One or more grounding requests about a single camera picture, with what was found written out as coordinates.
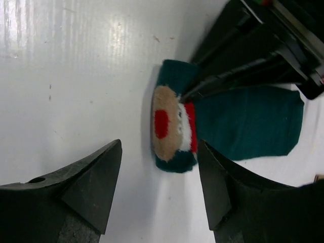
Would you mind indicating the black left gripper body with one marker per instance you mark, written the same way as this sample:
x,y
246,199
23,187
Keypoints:
x,y
296,28

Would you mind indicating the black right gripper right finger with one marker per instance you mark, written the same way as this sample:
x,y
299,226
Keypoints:
x,y
242,206

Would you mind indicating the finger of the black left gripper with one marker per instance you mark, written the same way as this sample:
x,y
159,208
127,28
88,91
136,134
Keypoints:
x,y
260,72
234,21

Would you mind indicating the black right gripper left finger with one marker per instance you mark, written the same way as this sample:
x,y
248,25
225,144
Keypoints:
x,y
71,204

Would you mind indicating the dark green sock bear motif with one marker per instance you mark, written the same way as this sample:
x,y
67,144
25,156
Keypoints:
x,y
241,124

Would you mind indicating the wooden compartment tray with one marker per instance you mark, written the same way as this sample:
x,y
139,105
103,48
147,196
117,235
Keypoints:
x,y
318,177

